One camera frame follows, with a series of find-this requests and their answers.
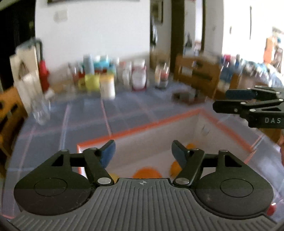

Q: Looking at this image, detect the orange cardboard box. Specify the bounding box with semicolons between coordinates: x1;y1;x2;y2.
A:
72;108;260;178

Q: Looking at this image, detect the orange fruit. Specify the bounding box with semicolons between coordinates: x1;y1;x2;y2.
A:
132;167;162;179
170;161;182;178

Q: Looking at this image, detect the red tomato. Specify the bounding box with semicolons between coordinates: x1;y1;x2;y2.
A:
267;203;277;217

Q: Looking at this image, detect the right hand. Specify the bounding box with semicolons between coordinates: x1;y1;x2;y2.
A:
278;134;284;166

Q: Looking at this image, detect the blue plaid tablecloth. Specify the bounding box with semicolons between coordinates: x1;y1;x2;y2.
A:
1;83;283;221

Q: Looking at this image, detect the far wooden chair right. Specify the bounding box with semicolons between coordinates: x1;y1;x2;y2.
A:
173;55;221;99

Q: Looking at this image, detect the wooden chair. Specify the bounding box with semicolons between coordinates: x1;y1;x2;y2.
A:
173;55;221;99
1;87;28;156

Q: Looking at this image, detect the clear glass cup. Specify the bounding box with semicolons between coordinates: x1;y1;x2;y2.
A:
31;95;51;125

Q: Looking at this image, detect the wooden chair left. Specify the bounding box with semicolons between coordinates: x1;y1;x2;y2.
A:
1;87;28;156

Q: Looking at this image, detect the white yellow lidded cup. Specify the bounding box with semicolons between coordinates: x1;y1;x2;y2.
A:
99;74;116;100

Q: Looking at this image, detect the dark supplement bottle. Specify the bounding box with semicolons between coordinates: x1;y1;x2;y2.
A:
155;62;169;89

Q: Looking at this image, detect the red folded umbrella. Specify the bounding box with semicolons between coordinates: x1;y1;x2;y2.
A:
35;38;51;94

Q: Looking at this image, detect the white paper bag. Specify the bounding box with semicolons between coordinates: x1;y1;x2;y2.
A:
10;46;42;114

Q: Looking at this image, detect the purple vitamin bottle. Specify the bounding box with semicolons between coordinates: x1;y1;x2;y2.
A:
131;59;147;91

